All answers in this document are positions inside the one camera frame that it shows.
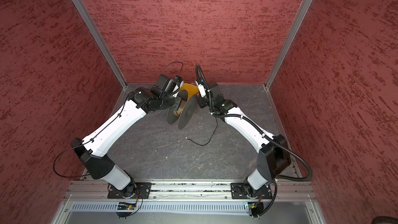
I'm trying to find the black cable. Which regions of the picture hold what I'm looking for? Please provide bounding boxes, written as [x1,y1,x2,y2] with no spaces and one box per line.
[174,105,219,147]

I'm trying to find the grey cable spool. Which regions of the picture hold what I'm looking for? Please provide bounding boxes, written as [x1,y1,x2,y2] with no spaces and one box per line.
[167,90,199,130]

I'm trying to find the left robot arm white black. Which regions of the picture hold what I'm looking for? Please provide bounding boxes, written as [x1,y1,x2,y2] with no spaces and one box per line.
[71,74,183,199]

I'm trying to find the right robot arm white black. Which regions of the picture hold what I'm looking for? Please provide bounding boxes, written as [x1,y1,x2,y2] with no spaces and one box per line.
[196,82,291,197]

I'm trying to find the yellow plastic bin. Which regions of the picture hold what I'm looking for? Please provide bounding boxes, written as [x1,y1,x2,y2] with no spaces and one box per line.
[178,83,199,101]

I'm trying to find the black corrugated hose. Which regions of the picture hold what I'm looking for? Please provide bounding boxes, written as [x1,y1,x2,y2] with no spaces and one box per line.
[195,64,313,181]

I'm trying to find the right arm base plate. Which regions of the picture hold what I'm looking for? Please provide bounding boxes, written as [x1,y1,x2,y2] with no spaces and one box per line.
[230,183,273,200]

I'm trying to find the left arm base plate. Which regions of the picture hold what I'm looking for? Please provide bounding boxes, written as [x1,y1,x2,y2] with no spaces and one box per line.
[107,183,152,200]

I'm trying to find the left aluminium corner post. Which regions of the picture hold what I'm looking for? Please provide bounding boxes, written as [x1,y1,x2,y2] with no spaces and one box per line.
[72,0,128,89]

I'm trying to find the aluminium corner post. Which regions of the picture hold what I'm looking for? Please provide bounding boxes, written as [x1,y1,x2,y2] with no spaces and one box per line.
[72,0,128,89]
[265,0,313,91]

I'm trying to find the white vented cable duct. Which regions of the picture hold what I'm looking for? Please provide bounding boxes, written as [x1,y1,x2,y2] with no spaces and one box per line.
[69,201,249,215]

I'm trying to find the aluminium front rail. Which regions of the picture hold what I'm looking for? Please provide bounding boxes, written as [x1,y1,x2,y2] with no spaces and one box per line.
[63,179,317,202]

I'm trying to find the right aluminium corner post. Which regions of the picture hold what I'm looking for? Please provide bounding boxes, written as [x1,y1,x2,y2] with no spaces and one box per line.
[265,0,313,91]

